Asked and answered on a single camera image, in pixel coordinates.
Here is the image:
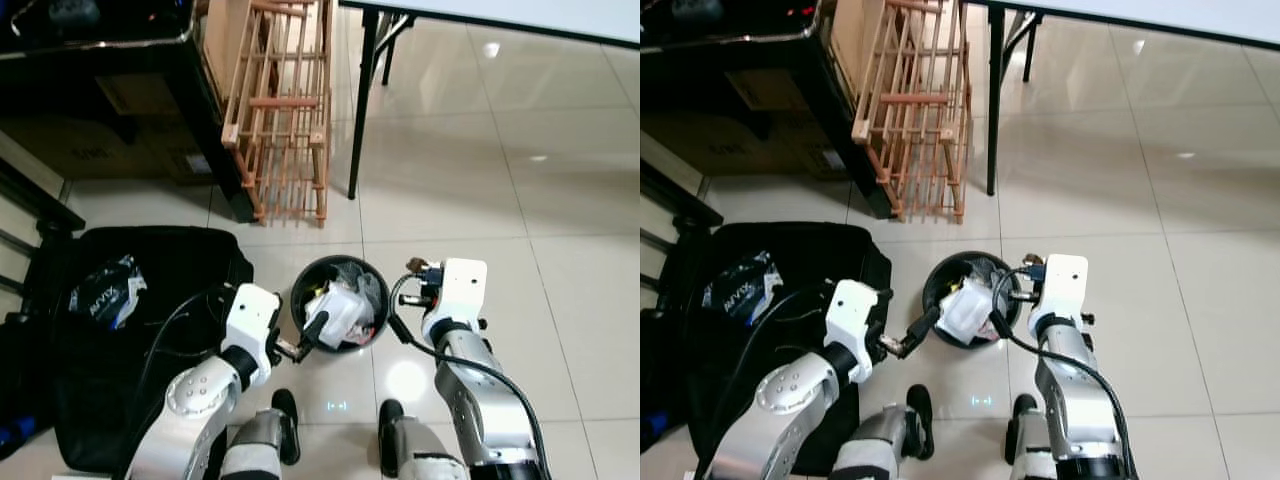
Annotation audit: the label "robot left leg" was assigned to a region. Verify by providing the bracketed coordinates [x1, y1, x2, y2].
[828, 384, 936, 480]
[218, 388, 302, 480]

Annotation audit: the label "black round rubbish bin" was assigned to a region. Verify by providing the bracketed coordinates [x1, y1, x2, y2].
[290, 255, 391, 354]
[921, 250, 1023, 349]

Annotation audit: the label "black glossy table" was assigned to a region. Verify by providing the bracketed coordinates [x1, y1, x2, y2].
[0, 0, 257, 223]
[640, 0, 894, 221]

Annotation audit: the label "large black fabric bag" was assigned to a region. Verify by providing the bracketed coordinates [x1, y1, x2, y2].
[682, 222, 894, 476]
[48, 226, 257, 473]

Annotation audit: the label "white folding table black legs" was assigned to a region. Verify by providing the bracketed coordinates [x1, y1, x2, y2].
[968, 0, 1280, 197]
[338, 0, 641, 201]

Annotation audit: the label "black metal rack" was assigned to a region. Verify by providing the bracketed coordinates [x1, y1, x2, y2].
[0, 158, 87, 321]

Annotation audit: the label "white plastic trash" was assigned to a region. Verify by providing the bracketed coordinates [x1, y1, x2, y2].
[938, 278, 996, 339]
[304, 282, 373, 339]

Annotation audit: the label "wooden slatted rack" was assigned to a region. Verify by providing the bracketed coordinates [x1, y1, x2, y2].
[220, 0, 334, 227]
[852, 0, 973, 225]

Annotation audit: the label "black printed plastic packet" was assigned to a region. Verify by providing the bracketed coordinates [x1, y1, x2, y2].
[68, 254, 149, 331]
[702, 250, 781, 323]

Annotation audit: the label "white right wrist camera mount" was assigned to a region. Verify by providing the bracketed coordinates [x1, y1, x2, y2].
[437, 257, 489, 323]
[1038, 253, 1089, 319]

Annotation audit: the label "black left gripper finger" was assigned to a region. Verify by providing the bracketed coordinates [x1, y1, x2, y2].
[298, 311, 332, 353]
[905, 305, 944, 353]

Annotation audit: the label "brown cardboard sheet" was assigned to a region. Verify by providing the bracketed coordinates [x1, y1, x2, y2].
[203, 0, 263, 96]
[832, 0, 891, 96]

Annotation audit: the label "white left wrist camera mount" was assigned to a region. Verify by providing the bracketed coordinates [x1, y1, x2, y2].
[222, 284, 284, 386]
[823, 279, 893, 381]

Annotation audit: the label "robot leg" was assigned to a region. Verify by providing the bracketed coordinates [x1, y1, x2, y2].
[218, 388, 302, 480]
[1005, 394, 1061, 480]
[828, 384, 936, 480]
[377, 399, 471, 480]

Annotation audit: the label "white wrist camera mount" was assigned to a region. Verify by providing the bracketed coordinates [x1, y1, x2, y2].
[437, 257, 489, 323]
[222, 284, 284, 386]
[1038, 253, 1089, 319]
[823, 279, 893, 381]

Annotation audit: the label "brown cardboard box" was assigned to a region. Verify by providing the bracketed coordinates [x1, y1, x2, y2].
[640, 72, 851, 181]
[0, 72, 216, 183]

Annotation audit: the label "robot right leg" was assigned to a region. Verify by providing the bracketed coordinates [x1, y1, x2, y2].
[1005, 394, 1061, 480]
[377, 399, 471, 480]

